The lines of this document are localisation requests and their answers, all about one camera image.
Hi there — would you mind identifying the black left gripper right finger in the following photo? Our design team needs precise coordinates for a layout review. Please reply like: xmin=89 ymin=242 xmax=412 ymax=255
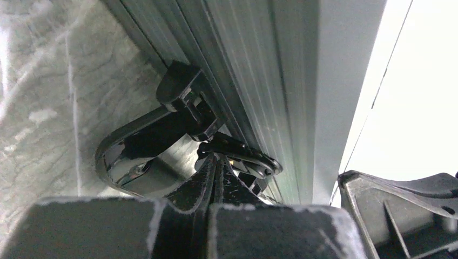
xmin=207 ymin=158 xmax=366 ymax=258

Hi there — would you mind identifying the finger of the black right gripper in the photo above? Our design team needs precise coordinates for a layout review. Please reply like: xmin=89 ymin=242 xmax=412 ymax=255
xmin=338 ymin=171 xmax=457 ymax=258

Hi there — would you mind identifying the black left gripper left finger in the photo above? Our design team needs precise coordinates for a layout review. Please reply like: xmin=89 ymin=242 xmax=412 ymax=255
xmin=1 ymin=155 xmax=218 ymax=258

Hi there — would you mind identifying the black poker set case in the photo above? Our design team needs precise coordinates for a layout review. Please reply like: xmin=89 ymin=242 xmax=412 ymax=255
xmin=104 ymin=1 xmax=387 ymax=205

